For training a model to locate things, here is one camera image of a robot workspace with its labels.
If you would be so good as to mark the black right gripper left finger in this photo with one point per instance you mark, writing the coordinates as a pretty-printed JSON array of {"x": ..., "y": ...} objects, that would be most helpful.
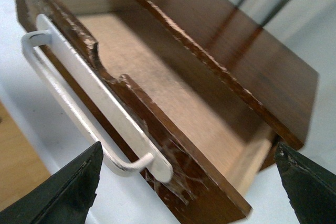
[{"x": 65, "y": 197}]

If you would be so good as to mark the clear adhesive tape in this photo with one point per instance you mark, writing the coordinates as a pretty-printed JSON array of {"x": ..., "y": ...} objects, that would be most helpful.
[{"x": 187, "y": 182}]

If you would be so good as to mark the brown wooden drawer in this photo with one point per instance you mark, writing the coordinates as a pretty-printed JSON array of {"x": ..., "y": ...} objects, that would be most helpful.
[{"x": 75, "y": 19}]

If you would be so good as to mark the white metal drawer handle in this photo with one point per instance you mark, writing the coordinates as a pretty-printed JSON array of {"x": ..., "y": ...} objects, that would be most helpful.
[{"x": 78, "y": 90}]

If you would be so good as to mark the brown wooden drawer cabinet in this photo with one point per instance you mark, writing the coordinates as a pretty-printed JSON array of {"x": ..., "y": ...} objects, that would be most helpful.
[{"x": 262, "y": 72}]

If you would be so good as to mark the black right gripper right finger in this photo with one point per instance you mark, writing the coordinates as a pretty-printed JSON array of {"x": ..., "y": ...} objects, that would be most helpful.
[{"x": 309, "y": 186}]

